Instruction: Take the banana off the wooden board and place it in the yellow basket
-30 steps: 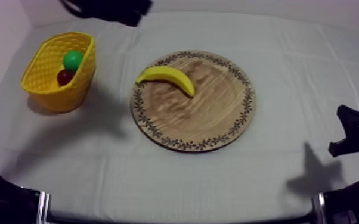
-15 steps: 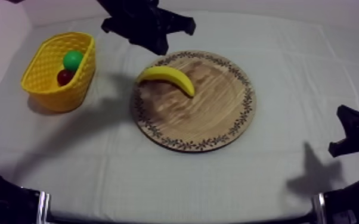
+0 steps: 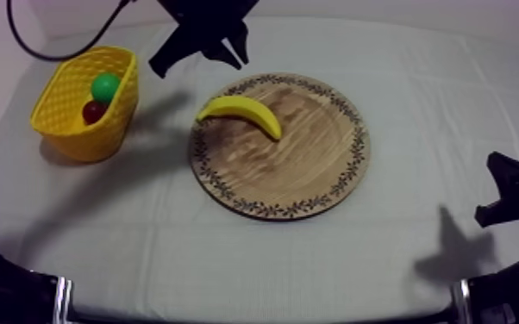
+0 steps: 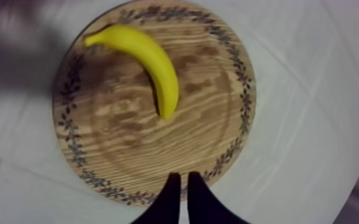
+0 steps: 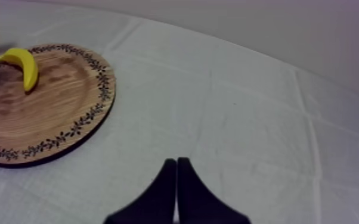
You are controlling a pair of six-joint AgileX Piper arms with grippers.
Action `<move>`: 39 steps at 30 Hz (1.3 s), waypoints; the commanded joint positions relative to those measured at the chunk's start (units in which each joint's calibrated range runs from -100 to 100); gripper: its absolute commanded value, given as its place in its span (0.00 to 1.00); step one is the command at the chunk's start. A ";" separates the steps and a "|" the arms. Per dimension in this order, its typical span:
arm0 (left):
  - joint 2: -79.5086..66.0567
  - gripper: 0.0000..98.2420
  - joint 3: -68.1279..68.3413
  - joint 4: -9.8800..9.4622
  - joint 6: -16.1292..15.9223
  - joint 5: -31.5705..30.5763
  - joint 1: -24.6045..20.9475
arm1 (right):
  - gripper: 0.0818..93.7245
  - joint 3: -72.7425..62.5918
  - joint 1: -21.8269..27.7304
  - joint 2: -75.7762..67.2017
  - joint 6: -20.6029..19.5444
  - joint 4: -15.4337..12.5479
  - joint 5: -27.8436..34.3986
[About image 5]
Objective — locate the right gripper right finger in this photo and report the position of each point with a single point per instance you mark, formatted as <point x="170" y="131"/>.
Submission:
<point x="198" y="203"/>

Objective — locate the yellow toy banana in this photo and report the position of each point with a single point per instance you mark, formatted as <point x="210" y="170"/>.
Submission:
<point x="26" y="65"/>

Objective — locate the round wooden board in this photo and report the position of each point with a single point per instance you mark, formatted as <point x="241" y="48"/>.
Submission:
<point x="48" y="103"/>

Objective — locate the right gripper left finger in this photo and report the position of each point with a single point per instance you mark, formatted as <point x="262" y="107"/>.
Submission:
<point x="159" y="200"/>

